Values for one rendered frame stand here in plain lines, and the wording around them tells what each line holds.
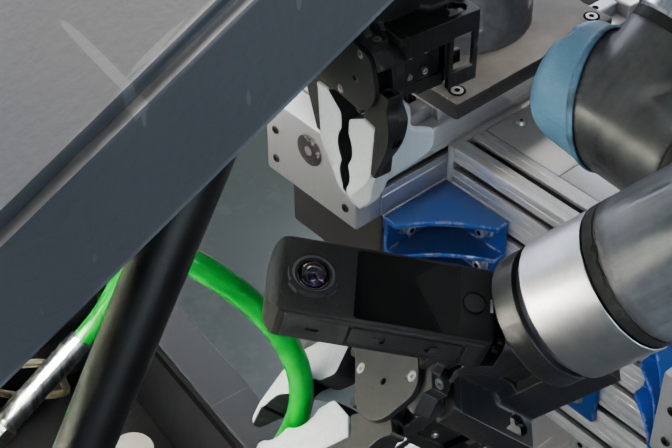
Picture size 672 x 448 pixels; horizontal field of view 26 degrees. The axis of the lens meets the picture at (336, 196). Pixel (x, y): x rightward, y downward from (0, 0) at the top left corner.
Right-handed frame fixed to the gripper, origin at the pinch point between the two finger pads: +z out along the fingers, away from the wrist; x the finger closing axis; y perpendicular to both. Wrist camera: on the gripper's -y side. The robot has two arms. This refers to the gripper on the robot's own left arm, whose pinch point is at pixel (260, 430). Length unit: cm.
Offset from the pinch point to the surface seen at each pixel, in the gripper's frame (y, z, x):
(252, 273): 93, 117, 111
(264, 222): 96, 119, 125
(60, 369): -1.5, 20.2, 11.7
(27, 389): -2.5, 22.3, 10.6
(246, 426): 18.4, 24.0, 16.3
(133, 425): 20, 42, 24
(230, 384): 18.0, 25.8, 20.7
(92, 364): -27.2, -25.0, -17.4
